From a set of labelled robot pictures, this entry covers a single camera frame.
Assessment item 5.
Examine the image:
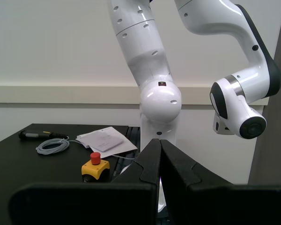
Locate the beige wall cable trunking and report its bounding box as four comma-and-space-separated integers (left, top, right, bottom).
0, 86, 270, 106

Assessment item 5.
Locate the folded white paper booklet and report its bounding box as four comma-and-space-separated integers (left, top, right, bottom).
75, 127, 125, 153

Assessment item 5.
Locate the grey partition panel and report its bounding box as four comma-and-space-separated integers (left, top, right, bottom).
248, 0, 281, 185

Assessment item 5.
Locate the grey coiled cable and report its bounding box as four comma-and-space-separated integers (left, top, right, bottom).
36, 138, 138, 161

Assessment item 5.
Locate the black aluminium table frame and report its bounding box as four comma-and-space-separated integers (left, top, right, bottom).
111, 126, 141, 184

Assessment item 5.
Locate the yellow emergency stop red button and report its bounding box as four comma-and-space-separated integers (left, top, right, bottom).
81, 152, 110, 183

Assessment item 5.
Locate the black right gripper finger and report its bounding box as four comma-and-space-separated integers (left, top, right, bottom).
161, 140, 281, 225
9, 138, 161, 225

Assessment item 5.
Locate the white paper sheet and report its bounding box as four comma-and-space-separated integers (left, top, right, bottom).
90, 131, 139, 159

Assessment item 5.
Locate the black grey handheld enabling switch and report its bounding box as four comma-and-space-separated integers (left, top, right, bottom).
18, 130, 70, 141

